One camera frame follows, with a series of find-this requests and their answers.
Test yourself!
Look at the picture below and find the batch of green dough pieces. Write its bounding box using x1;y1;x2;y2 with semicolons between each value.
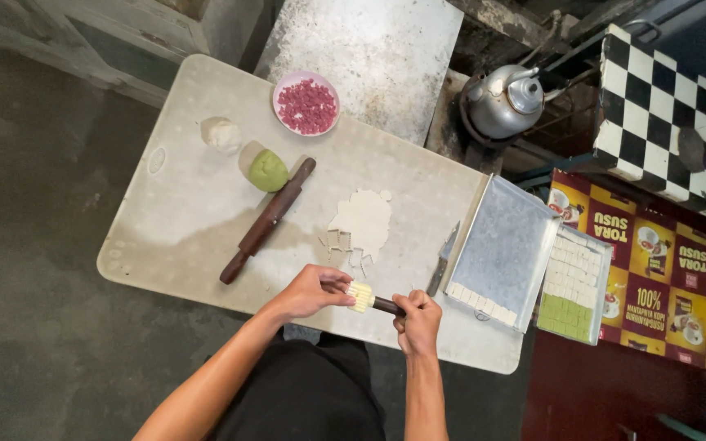
537;293;593;343

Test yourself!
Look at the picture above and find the black and white checkered cloth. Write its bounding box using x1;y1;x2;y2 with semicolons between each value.
592;23;706;231

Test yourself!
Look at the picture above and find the white dough ball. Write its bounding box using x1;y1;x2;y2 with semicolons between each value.
200;116;244;156

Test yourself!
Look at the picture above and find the person's black clothing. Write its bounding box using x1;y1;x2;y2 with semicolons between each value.
208;330;388;441

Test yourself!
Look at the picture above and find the worn wooden cabinet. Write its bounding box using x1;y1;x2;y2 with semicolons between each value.
0;0;269;109

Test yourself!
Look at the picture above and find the rolled white dough sheet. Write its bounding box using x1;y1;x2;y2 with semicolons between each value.
319;189;393;278

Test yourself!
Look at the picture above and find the pink bowl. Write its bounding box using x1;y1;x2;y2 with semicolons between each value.
272;70;342;137

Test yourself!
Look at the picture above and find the knife with dark handle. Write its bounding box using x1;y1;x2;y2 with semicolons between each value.
426;220;462;298

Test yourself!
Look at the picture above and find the red and yellow printed banner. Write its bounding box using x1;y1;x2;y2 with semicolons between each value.
536;168;706;372

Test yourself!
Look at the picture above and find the person's right hand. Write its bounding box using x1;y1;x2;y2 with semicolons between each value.
391;290;445;360

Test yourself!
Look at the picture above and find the batch of white dough pieces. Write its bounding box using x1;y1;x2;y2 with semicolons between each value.
542;235;603;308

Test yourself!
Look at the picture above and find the dark stove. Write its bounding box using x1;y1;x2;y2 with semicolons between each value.
425;66;600;177

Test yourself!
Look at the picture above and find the heap of pink dough bits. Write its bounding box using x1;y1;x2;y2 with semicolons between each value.
277;78;337;135

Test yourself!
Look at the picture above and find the grey metal sheet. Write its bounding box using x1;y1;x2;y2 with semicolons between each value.
253;0;465;147

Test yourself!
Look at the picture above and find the person's left hand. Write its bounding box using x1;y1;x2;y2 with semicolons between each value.
275;265;357;321

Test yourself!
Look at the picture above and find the row of white dough squares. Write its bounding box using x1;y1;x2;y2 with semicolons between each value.
447;282;520;327

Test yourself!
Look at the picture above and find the wooden rolling pin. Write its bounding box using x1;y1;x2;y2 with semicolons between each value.
219;157;317;285

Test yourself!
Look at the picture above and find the large metal baking tray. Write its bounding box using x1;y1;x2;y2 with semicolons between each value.
443;174;563;335

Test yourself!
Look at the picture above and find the green dough ball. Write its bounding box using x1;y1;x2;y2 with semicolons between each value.
247;149;290;194

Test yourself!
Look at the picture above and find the metal kettle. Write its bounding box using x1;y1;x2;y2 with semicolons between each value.
460;64;547;141

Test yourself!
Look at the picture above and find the comb cutter with dark handle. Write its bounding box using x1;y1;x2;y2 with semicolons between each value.
346;281;407;318

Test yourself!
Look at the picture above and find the small metal baking tray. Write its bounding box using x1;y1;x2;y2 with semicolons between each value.
535;223;615;347

